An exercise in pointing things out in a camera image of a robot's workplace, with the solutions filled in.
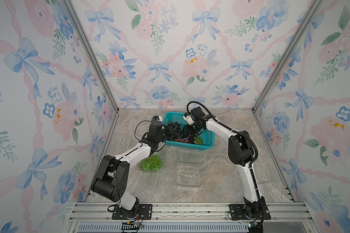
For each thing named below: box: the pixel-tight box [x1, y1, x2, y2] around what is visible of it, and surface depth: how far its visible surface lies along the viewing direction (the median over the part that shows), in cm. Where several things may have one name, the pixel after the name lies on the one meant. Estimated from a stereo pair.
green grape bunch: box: [140, 154, 163, 171], surface depth 86 cm
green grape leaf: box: [193, 136, 204, 146], surface depth 96 cm
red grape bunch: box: [172, 137, 190, 143], surface depth 100 cm
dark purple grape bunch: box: [170, 121, 195, 144], surface depth 100 cm
